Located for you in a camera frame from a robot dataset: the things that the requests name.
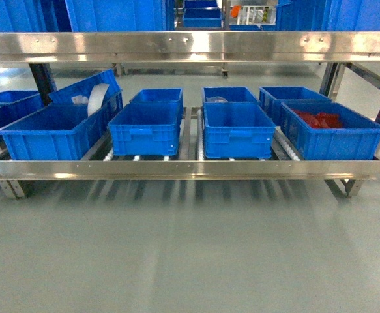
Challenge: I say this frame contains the blue bin far left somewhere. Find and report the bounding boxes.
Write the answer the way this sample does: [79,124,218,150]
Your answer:
[0,91,123,161]

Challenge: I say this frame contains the tilted blue bin rear left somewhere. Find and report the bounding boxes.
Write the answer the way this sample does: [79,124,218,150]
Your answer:
[48,69,123,108]

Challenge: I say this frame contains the white plastic strip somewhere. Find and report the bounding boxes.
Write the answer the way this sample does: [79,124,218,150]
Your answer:
[87,83,110,117]

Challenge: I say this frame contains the stainless steel flow rack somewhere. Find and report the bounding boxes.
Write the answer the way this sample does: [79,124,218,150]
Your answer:
[0,31,380,199]

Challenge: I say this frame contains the red parts in bin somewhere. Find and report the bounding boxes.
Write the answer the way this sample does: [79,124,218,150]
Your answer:
[293,110,343,129]

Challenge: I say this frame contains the blue bin on side rack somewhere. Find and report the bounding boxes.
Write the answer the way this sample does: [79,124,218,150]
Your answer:
[0,90,44,140]

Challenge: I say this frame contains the blue bin with red parts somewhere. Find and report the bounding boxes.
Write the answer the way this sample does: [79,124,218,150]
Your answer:
[280,102,380,160]

